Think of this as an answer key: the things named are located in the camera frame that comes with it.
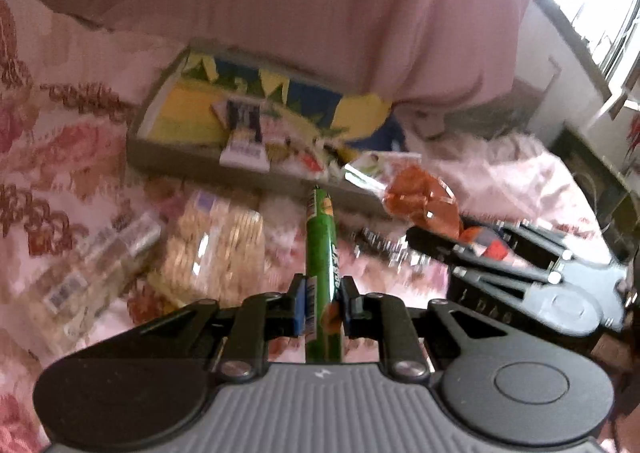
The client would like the orange snack bag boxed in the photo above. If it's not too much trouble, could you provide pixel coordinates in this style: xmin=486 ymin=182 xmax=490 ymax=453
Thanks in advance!
xmin=383 ymin=166 xmax=461 ymax=239

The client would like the green snack stick packet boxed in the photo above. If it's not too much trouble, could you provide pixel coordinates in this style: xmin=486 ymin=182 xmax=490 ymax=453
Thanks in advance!
xmin=305 ymin=187 xmax=343 ymax=363

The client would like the clear cracker packet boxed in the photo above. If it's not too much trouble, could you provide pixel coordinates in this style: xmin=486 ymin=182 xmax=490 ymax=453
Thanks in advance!
xmin=148 ymin=190 xmax=265 ymax=308

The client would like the dark bedside cabinet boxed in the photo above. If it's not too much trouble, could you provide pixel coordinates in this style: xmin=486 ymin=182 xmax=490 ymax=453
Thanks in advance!
xmin=550 ymin=124 xmax=639 ymax=262

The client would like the black and white snack sachet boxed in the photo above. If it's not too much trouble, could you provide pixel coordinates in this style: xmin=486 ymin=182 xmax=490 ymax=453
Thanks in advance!
xmin=219 ymin=97 xmax=270 ymax=173

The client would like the silver wrapped biscuit packet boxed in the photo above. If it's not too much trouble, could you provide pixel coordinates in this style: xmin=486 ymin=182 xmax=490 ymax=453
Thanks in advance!
xmin=24 ymin=212 xmax=165 ymax=355

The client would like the grey cardboard tray with dinosaur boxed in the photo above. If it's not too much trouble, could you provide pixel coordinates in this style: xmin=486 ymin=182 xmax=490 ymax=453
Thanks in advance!
xmin=126 ymin=42 xmax=404 ymax=216

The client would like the floral pink bed sheet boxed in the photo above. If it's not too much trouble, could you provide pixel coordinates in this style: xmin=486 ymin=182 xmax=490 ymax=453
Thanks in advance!
xmin=1 ymin=0 xmax=608 ymax=452

